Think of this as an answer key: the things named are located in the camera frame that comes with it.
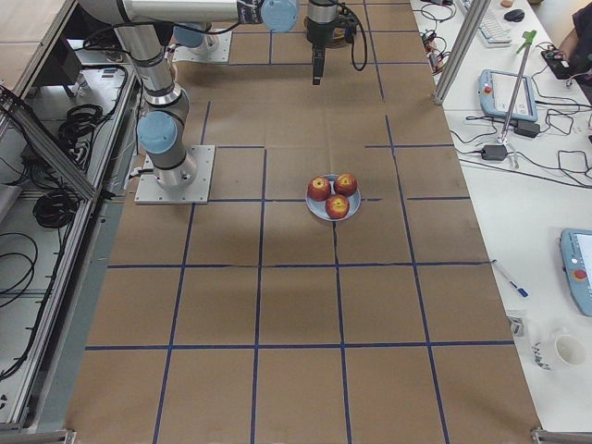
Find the black computer mouse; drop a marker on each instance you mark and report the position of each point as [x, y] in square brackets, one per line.
[515, 15]

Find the metal rod green tip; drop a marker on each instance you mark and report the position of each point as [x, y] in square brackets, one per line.
[529, 37]

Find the aluminium frame post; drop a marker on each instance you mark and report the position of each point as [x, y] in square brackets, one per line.
[464, 38]

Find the white blue pen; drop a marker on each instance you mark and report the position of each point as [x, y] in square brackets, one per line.
[512, 281]

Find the black power adapter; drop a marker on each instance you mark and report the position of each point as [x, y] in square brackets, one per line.
[494, 152]
[527, 129]

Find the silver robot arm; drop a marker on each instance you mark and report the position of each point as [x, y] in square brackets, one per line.
[321, 22]
[160, 130]

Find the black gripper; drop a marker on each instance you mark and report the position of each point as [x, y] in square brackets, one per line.
[317, 33]

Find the white keyboard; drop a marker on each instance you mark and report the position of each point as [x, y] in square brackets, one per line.
[492, 33]

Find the white mug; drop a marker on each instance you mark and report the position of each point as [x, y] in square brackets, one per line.
[559, 350]

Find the small metal clip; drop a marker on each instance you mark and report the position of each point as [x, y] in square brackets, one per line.
[517, 325]

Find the blue teach pendant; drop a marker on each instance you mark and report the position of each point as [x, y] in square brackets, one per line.
[575, 246]
[495, 89]

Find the red apple on plate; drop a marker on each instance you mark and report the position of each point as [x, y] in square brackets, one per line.
[345, 184]
[319, 189]
[337, 206]

